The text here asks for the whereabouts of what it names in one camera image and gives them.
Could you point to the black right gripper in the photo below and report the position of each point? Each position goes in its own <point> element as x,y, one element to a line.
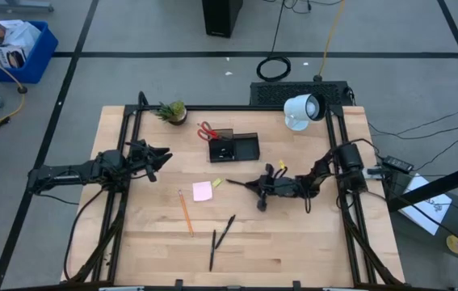
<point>281,186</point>

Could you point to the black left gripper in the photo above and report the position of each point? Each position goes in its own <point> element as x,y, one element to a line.
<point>139,159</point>

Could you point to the black binder clip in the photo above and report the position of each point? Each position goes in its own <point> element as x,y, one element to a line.
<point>222,153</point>

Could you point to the pink sticky note pad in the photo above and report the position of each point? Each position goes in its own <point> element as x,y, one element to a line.
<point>202,191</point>

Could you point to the yellow wooden pencil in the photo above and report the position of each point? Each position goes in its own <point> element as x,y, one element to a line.
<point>186,213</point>

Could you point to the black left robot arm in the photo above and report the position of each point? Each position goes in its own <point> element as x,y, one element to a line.
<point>71,171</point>

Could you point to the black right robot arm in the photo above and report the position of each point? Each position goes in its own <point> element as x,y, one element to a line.
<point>347,159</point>

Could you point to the black mesh desk organizer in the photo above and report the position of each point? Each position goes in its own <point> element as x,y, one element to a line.
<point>246,149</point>

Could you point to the small potted green plant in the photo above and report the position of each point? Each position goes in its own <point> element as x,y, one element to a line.
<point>176,111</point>

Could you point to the white spot lamp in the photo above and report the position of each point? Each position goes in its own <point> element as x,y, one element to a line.
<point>299,111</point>

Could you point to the black power adapter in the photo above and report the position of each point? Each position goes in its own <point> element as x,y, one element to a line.
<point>398,164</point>

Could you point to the black computer tower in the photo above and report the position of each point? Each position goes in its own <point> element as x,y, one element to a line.
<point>222,18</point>

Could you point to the blue plastic bin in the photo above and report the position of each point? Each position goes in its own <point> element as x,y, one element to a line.
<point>39,60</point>

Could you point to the white printed paper sheet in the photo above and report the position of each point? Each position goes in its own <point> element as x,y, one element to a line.
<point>434,210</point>

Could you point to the white printed carton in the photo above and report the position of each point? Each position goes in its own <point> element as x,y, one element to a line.
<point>0,54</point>

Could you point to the black diagonal beam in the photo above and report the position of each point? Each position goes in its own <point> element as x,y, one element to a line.
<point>446,184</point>

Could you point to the black aluminium table frame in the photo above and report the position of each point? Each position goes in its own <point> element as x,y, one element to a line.
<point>212,108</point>

